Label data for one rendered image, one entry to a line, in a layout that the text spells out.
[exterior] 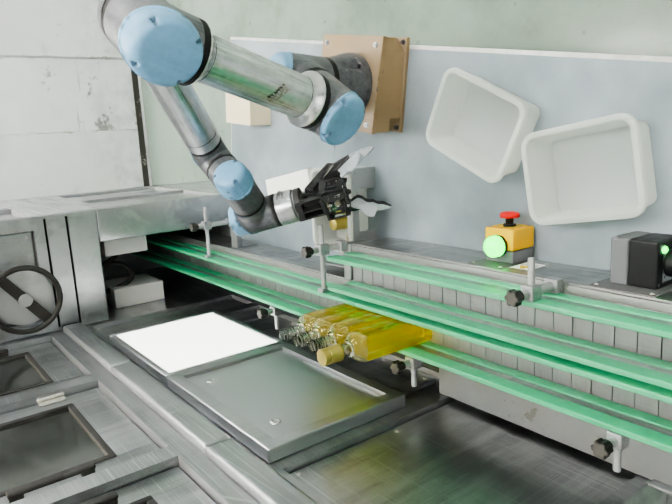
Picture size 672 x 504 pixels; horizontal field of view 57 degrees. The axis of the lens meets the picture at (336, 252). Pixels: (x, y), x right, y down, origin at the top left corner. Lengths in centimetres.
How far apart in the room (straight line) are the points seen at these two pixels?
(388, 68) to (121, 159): 375
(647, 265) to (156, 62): 85
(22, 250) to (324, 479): 131
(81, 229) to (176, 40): 119
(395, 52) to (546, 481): 96
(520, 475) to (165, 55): 91
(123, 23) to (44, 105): 389
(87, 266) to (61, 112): 290
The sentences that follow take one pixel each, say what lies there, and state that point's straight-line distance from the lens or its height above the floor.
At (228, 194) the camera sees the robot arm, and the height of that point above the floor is 123.
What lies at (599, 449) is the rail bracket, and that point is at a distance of 105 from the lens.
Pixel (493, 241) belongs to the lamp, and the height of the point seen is 85.
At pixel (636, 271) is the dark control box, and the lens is 113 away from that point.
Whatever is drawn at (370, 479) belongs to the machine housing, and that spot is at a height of 120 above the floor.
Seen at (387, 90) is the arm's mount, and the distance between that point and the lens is 151.
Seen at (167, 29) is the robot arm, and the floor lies 141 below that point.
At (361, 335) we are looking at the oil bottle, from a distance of 126.
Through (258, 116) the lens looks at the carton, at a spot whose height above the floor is 80.
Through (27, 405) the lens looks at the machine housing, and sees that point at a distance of 168.
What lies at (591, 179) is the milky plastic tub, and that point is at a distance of 124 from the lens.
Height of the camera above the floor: 182
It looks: 36 degrees down
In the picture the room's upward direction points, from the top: 101 degrees counter-clockwise
